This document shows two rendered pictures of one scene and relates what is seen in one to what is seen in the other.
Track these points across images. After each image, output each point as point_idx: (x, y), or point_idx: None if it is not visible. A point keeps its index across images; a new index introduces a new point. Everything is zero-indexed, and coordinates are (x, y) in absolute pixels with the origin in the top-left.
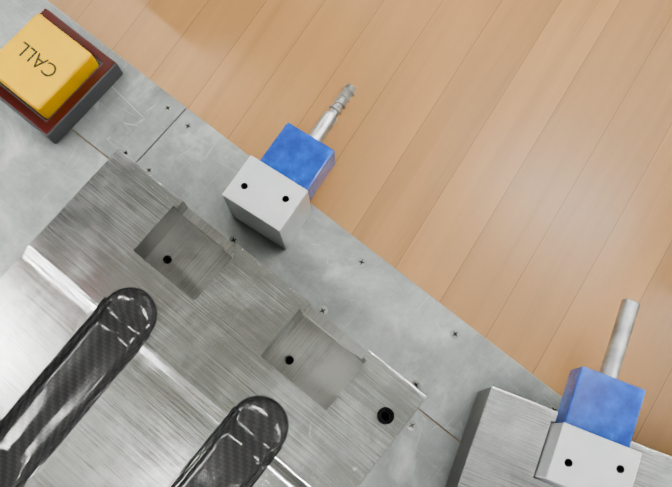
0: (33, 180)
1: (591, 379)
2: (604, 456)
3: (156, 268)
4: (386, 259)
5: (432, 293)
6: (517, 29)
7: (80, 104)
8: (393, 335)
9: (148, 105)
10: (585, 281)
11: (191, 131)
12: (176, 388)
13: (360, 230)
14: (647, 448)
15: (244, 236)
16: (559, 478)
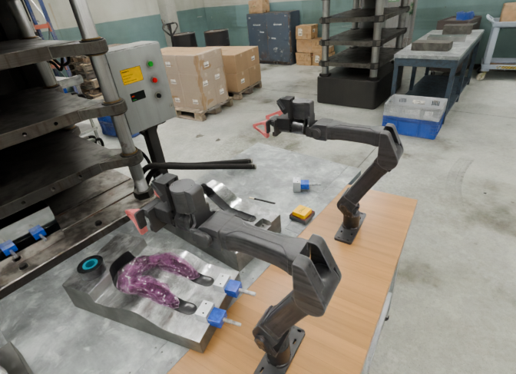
0: (282, 216)
1: (238, 282)
2: (223, 281)
3: (261, 224)
4: (269, 266)
5: (262, 274)
6: None
7: (296, 218)
8: (253, 268)
9: (299, 229)
10: (265, 302)
11: (294, 235)
12: None
13: None
14: (224, 296)
15: None
16: (219, 274)
